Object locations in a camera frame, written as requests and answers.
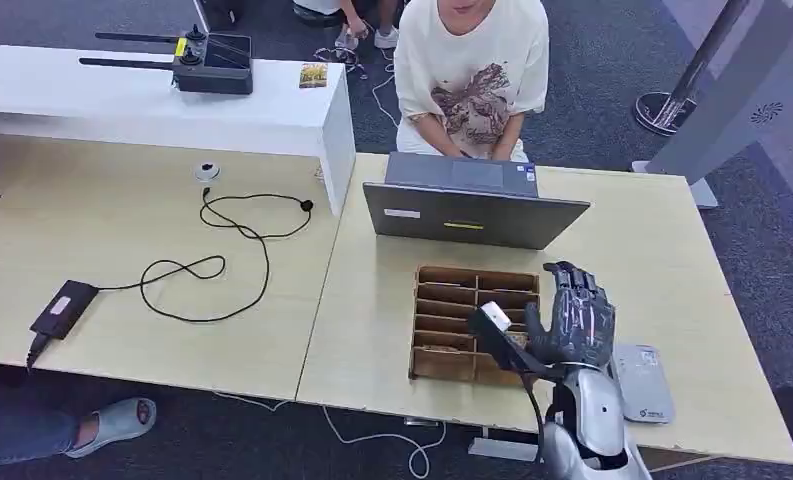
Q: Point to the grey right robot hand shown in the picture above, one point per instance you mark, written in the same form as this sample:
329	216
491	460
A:
578	324

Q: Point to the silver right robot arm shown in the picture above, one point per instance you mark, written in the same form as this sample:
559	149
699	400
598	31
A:
595	414

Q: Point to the grey flat pouch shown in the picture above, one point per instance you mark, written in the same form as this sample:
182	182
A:
641	384

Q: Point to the wooden card box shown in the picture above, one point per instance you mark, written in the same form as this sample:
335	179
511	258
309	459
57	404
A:
442	295

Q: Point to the printed card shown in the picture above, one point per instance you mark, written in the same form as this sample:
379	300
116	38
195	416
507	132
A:
441	348

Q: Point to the white table foot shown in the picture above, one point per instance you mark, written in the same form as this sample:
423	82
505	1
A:
502	449

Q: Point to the grey laptop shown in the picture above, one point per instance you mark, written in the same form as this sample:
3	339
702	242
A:
469	212

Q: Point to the grey banner stand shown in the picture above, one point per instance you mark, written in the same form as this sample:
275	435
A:
734	119

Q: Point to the black pole stand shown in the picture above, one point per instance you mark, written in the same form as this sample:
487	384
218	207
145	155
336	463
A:
701	60

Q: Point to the picture card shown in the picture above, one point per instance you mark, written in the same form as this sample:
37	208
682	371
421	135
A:
313	75

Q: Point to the white round puck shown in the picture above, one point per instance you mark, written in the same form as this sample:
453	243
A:
206	172

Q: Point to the black device with antennas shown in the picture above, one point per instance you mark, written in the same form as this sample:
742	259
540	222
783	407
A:
214	73

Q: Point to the pale slipper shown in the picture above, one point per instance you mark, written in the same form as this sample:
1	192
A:
114	424

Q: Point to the white bench shelf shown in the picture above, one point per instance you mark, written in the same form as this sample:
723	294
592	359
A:
138	99

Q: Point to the black power adapter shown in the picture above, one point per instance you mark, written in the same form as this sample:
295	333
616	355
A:
63	309

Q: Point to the black mains plug lead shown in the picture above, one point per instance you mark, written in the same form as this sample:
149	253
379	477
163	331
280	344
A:
37	348

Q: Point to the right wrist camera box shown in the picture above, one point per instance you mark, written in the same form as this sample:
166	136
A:
495	341

